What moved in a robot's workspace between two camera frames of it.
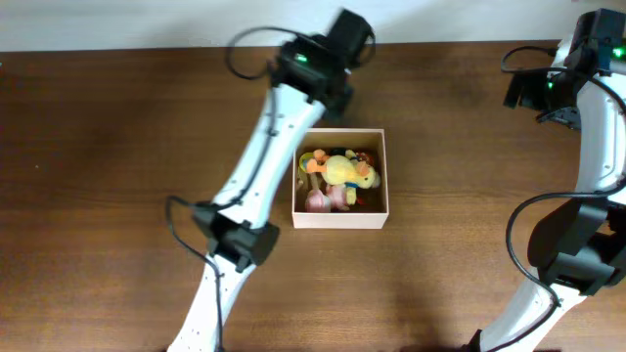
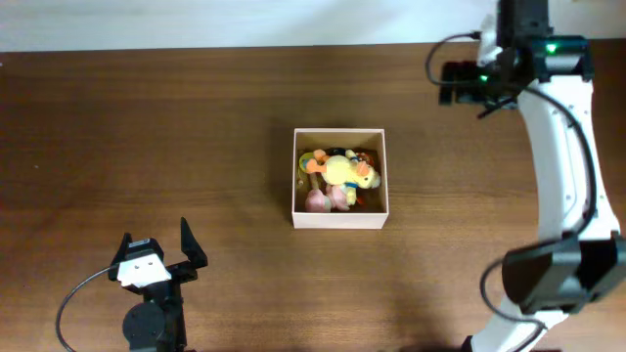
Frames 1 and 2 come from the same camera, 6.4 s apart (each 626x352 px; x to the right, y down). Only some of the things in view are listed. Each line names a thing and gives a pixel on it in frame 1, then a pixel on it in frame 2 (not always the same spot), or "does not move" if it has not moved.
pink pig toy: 334,198 does not move
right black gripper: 529,97 to 463,89
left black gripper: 336,113 to 187,271
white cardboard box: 374,214 does not move
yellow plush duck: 345,171 does not move
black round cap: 336,151 does not move
